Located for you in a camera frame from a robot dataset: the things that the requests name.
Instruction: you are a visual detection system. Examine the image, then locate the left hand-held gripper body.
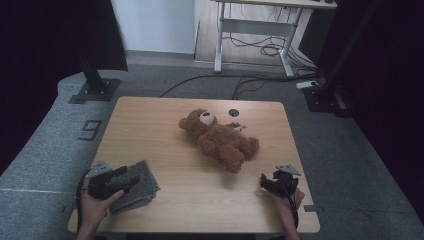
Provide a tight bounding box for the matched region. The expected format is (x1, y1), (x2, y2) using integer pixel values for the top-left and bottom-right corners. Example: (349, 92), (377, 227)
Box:
(85, 160), (127, 201)

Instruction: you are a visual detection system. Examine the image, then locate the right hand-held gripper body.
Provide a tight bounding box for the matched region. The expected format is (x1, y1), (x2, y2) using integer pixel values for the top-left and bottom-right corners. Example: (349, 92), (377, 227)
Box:
(272, 163), (302, 199)

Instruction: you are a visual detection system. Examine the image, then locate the grey cloth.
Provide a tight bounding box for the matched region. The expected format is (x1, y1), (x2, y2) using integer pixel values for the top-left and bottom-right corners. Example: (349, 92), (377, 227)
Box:
(109, 159), (161, 215)

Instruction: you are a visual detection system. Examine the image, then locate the brown teddy bear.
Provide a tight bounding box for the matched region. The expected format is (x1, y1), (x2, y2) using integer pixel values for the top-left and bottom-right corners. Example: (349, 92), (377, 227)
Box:
(178, 108), (260, 174)

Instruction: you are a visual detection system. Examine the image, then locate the person's right hand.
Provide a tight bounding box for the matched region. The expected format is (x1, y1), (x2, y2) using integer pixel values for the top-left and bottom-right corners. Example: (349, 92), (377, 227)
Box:
(270, 188), (306, 221)

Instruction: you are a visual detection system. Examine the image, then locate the person's left hand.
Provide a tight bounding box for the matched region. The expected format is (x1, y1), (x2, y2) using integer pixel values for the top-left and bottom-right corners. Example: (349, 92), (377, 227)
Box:
(79, 179), (126, 231)

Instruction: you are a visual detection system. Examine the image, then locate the grey tape floor mark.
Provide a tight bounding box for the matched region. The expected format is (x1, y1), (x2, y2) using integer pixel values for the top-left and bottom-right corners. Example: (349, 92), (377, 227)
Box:
(78, 119), (103, 142)

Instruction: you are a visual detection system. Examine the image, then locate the black stand with dark base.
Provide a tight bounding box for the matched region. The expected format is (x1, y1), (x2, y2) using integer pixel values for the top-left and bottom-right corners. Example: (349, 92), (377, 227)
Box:
(301, 0), (383, 118)

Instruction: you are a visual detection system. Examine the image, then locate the white power strip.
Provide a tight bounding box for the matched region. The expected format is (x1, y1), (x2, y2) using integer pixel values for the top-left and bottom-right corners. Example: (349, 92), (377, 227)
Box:
(295, 79), (320, 90)

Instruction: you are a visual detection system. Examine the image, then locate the black curtain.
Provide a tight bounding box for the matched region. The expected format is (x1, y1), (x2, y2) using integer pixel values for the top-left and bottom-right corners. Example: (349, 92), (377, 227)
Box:
(298, 0), (424, 221)
(0, 0), (129, 176)

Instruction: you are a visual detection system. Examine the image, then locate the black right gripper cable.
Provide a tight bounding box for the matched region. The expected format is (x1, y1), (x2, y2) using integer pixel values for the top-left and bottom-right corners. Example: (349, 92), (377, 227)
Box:
(281, 179), (300, 229)

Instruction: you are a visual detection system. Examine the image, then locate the black stand with base plate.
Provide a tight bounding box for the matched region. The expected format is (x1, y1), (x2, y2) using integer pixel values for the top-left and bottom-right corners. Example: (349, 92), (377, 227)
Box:
(68, 56), (122, 105)

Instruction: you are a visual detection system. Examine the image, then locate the short black floor cable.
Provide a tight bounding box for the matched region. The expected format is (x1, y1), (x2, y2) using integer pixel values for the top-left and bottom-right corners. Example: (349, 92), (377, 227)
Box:
(232, 77), (278, 100)

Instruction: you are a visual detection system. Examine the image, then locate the long black floor cable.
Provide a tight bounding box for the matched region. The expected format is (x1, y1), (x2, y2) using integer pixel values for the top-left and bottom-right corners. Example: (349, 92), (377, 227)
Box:
(159, 73), (318, 99)

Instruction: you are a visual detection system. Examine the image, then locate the tangle of black cables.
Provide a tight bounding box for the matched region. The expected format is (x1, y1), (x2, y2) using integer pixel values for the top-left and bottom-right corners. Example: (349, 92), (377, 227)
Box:
(223, 33), (318, 73)

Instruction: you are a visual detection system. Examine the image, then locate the white desk frame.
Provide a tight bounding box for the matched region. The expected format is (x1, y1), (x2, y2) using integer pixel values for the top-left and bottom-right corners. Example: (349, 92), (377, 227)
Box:
(210, 0), (338, 78)

